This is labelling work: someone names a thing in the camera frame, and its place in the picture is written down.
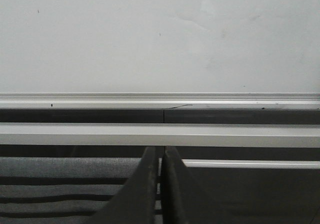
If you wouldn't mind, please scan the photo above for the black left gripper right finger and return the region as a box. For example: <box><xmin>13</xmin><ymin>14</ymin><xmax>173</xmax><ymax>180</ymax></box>
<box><xmin>161</xmin><ymin>145</ymin><xmax>320</xmax><ymax>224</ymax></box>

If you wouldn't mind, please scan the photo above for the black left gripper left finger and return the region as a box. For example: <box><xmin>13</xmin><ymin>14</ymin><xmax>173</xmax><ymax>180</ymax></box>
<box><xmin>85</xmin><ymin>147</ymin><xmax>159</xmax><ymax>224</ymax></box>

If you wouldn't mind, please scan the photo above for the aluminium whiteboard marker tray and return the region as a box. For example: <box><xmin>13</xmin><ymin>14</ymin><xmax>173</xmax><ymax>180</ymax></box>
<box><xmin>0</xmin><ymin>93</ymin><xmax>320</xmax><ymax>110</ymax></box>

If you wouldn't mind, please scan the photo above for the white whiteboard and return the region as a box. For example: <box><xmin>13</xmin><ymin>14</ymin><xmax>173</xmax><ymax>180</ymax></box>
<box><xmin>0</xmin><ymin>0</ymin><xmax>320</xmax><ymax>93</ymax></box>

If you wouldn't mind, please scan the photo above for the white metal perforated frame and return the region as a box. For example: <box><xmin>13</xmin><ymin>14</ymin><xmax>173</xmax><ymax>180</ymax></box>
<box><xmin>0</xmin><ymin>123</ymin><xmax>320</xmax><ymax>224</ymax></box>

